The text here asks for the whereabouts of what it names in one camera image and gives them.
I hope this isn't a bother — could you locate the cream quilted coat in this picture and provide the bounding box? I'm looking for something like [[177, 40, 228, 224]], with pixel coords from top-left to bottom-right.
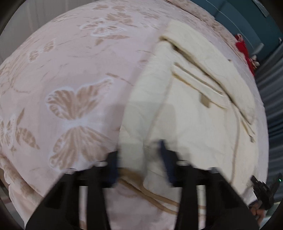
[[103, 20, 261, 216]]

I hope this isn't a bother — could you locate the person's right hand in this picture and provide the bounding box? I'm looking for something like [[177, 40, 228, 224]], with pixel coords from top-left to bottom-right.
[[249, 200, 266, 225]]

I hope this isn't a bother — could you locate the pink floral bedspread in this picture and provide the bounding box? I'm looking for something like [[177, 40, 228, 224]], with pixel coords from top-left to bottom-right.
[[1, 1, 269, 222]]

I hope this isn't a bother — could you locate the grey-blue curtain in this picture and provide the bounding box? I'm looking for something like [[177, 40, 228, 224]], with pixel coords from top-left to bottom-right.
[[256, 45, 283, 184]]

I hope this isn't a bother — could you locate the small plush toy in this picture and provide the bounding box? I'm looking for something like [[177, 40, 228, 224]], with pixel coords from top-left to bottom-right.
[[250, 55, 260, 68]]

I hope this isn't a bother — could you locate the red garment on bed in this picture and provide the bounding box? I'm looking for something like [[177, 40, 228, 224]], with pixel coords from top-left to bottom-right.
[[235, 34, 256, 76]]

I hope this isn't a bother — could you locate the teal upholstered headboard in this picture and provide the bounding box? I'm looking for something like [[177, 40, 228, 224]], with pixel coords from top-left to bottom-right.
[[194, 1, 282, 62]]

